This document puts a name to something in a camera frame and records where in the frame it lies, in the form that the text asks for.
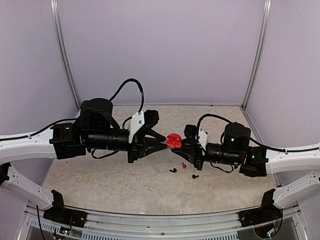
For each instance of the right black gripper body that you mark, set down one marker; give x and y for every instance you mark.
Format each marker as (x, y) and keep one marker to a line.
(198, 152)

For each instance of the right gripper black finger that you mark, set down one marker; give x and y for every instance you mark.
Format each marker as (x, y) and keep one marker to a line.
(186, 153)
(188, 143)

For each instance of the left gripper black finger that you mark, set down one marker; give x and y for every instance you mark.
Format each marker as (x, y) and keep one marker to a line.
(152, 137)
(150, 149)

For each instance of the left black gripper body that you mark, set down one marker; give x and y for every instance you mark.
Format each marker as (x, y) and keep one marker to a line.
(136, 148)

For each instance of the red round charging case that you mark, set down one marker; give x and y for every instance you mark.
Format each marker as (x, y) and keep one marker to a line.
(174, 141)

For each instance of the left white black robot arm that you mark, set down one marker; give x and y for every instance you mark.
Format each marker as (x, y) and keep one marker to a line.
(94, 129)

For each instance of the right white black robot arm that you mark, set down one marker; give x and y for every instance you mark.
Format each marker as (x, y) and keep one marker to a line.
(252, 161)

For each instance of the black earbud at front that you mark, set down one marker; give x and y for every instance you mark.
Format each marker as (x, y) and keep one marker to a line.
(174, 170)

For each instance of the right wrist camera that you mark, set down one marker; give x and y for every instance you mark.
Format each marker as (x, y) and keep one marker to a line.
(196, 136)

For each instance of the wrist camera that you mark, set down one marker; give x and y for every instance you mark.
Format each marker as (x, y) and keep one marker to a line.
(196, 136)
(140, 120)

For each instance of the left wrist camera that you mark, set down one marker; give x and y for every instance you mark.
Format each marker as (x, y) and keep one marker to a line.
(140, 120)

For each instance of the front aluminium rail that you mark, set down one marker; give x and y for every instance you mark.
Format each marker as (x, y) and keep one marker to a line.
(104, 225)

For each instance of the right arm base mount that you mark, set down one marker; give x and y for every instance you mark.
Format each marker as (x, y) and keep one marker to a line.
(259, 215)

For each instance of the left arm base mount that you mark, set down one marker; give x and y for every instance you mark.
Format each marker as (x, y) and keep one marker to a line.
(67, 216)

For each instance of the right aluminium frame post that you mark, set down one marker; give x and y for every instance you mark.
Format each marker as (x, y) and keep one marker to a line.
(258, 53)

